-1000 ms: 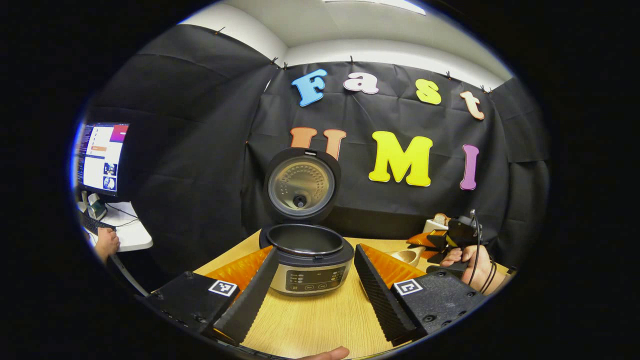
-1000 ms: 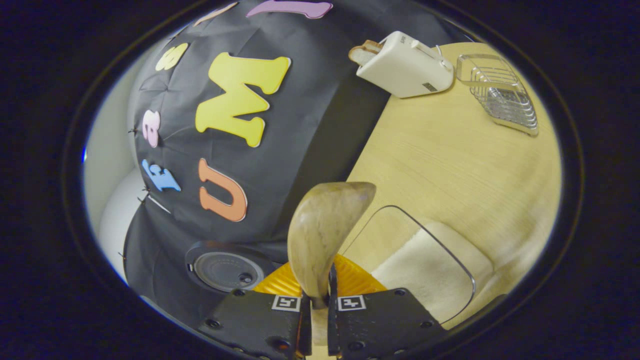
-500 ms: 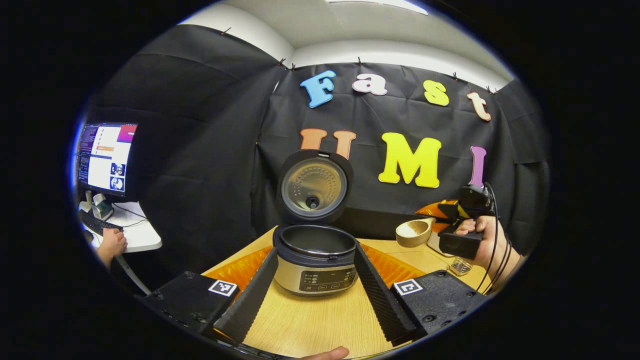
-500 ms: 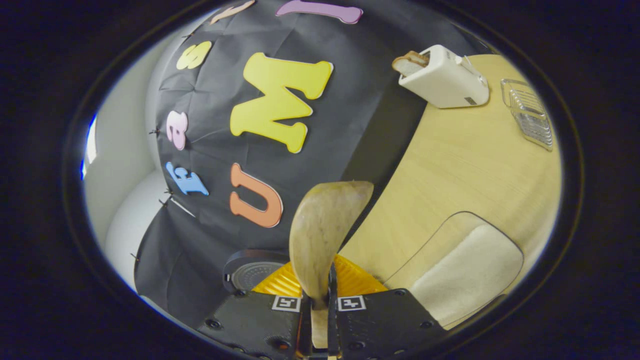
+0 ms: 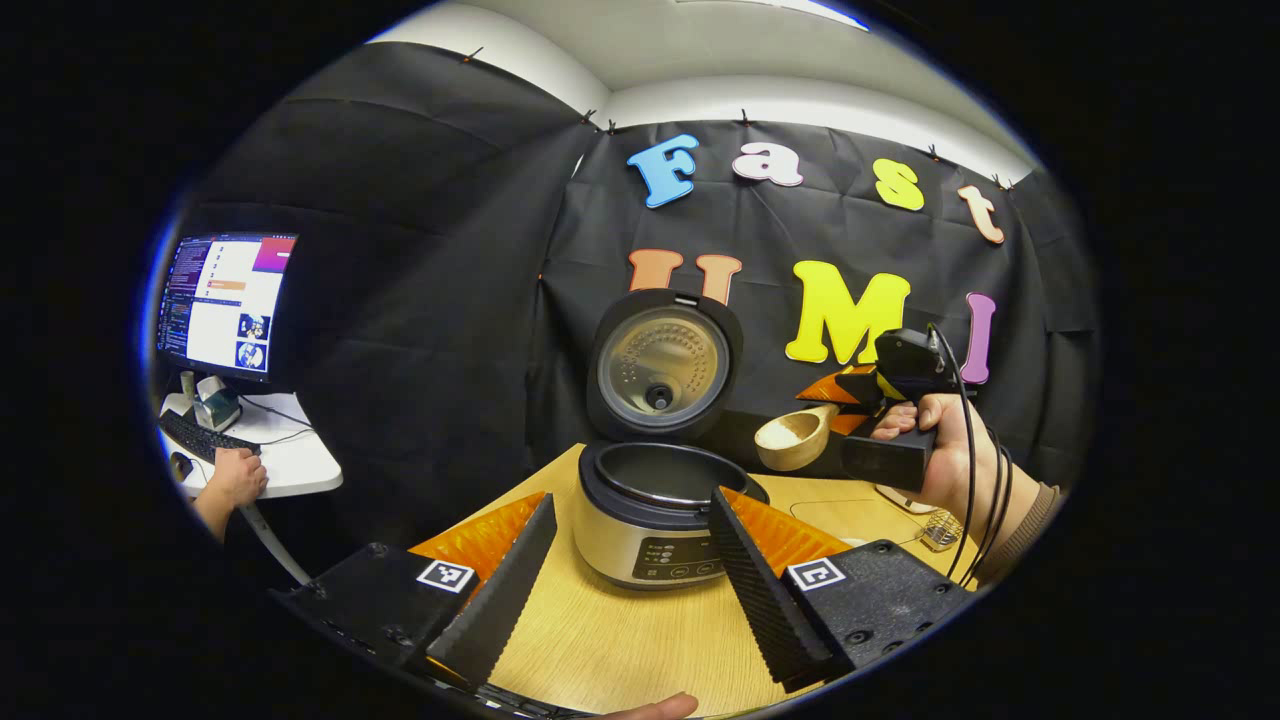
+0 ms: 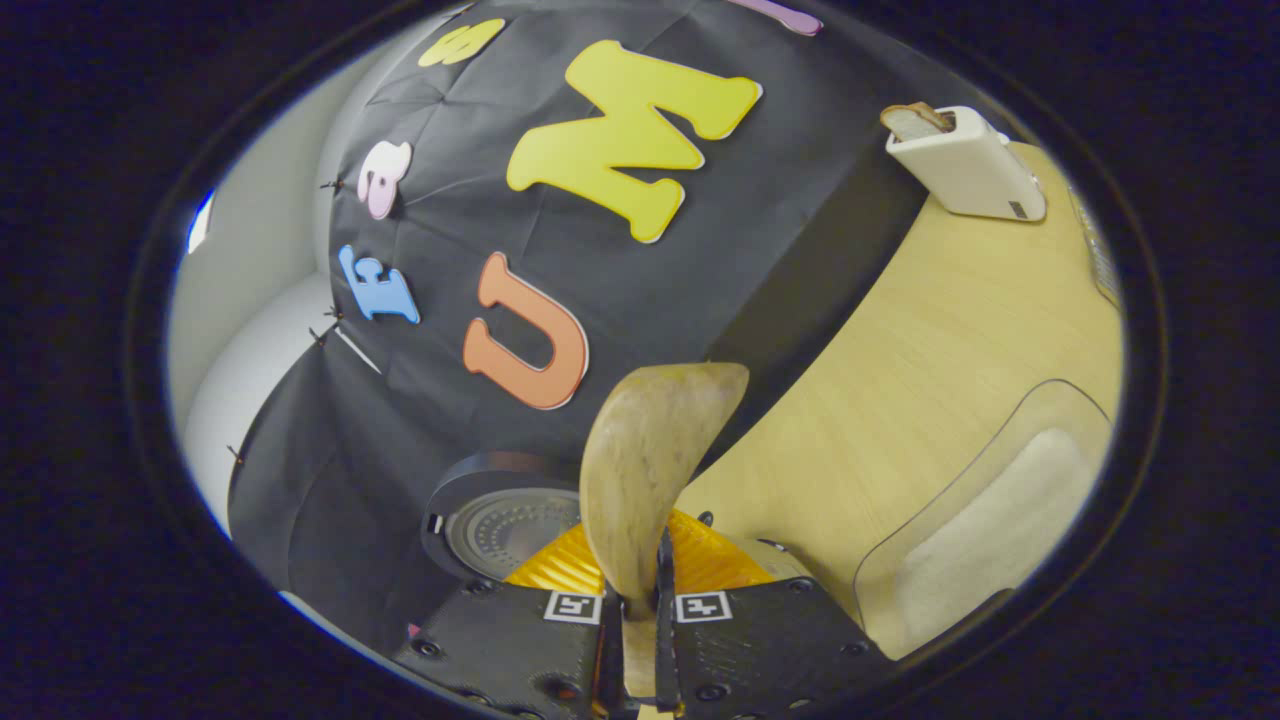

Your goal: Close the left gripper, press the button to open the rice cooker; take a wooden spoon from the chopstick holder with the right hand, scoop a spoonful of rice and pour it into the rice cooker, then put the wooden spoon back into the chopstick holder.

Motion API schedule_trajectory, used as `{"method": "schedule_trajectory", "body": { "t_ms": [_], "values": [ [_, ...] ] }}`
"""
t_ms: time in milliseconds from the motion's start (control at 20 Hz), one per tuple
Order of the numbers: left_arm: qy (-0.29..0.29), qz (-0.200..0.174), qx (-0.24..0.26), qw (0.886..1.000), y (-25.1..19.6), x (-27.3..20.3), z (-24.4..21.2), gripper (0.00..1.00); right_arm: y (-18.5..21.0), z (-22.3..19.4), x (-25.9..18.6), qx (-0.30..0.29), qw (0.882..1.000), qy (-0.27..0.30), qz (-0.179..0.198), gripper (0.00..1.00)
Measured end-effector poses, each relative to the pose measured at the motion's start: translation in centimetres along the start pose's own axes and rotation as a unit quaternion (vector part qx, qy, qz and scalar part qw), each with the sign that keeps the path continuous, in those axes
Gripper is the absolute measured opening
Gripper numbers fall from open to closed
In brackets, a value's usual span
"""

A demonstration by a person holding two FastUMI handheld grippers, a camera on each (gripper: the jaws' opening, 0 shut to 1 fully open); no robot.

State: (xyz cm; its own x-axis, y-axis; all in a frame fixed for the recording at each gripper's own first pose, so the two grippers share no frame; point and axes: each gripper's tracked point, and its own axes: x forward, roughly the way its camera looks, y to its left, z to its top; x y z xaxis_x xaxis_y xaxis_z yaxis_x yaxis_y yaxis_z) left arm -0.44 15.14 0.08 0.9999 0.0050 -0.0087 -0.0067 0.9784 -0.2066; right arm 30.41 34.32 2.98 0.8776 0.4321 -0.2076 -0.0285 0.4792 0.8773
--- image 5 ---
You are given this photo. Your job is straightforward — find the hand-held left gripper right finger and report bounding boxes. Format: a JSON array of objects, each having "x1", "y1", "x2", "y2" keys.
[{"x1": 708, "y1": 487, "x2": 976, "y2": 693}]

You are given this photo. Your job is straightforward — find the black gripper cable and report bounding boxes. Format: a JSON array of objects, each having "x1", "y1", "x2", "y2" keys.
[{"x1": 925, "y1": 322, "x2": 1013, "y2": 586}]

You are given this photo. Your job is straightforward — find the computer monitor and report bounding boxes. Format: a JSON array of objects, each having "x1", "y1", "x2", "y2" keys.
[{"x1": 157, "y1": 232, "x2": 299, "y2": 383}]

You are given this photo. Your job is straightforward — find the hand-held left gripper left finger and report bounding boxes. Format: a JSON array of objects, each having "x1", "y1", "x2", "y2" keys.
[{"x1": 270, "y1": 493, "x2": 558, "y2": 691}]

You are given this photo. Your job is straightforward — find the ceiling light panel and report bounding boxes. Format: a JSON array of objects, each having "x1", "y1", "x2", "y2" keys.
[{"x1": 680, "y1": 0, "x2": 869, "y2": 31}]

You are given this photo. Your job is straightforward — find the metal wire chopstick holder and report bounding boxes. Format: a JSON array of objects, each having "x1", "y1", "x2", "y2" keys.
[{"x1": 920, "y1": 510, "x2": 963, "y2": 553}]

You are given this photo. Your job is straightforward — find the wooden spoon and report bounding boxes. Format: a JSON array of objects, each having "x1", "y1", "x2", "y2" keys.
[{"x1": 753, "y1": 403, "x2": 841, "y2": 473}]

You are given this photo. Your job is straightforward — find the black silver rice cooker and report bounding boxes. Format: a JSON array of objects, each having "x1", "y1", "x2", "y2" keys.
[{"x1": 573, "y1": 288, "x2": 771, "y2": 591}]

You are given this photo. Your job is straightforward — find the black keyboard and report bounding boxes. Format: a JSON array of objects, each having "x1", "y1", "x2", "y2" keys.
[{"x1": 160, "y1": 410, "x2": 263, "y2": 463}]

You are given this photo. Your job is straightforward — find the black backdrop cloth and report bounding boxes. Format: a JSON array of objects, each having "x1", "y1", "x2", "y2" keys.
[{"x1": 165, "y1": 42, "x2": 1101, "y2": 561}]

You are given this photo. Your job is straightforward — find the white side table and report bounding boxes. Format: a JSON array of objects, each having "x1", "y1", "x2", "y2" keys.
[{"x1": 160, "y1": 392, "x2": 343, "y2": 586}]

